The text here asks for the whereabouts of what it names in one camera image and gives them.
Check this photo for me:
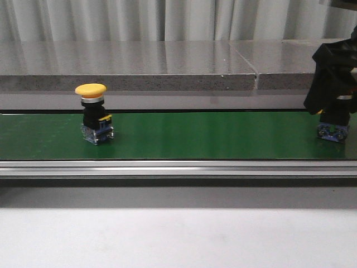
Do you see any white pleated curtain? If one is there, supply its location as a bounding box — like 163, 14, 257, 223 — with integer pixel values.
1, 1, 356, 41

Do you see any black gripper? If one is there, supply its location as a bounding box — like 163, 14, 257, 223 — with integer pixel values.
319, 1, 356, 113

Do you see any aluminium conveyor side rail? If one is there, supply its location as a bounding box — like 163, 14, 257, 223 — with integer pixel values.
1, 160, 356, 179

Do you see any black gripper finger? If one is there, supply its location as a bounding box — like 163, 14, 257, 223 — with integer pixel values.
303, 43, 338, 114

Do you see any white cabinet front panel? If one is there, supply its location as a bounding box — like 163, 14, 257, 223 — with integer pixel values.
1, 90, 307, 113

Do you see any grey stone countertop slab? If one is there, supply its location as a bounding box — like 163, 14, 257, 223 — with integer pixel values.
1, 41, 255, 92

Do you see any green conveyor belt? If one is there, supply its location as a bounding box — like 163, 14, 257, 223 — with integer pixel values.
1, 111, 356, 160

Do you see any grey stone slab right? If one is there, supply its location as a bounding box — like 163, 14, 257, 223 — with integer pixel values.
229, 39, 340, 93

